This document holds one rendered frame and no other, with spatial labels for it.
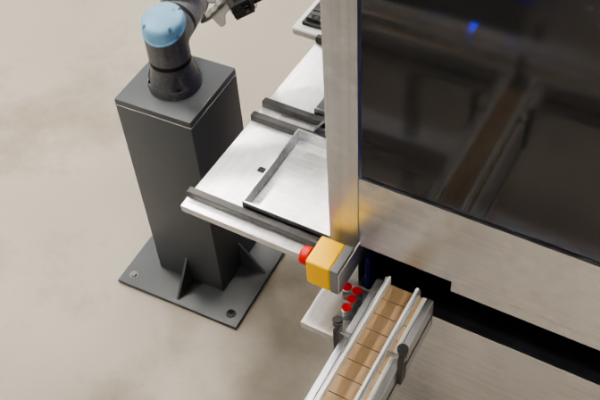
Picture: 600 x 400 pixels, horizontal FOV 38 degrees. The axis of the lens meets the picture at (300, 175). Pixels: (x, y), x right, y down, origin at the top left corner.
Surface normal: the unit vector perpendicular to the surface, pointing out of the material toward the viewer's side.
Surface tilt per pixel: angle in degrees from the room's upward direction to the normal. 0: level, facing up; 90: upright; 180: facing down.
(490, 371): 90
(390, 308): 0
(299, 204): 0
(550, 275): 90
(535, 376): 90
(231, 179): 0
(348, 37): 90
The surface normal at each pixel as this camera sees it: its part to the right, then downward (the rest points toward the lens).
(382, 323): -0.05, -0.68
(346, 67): -0.49, 0.65
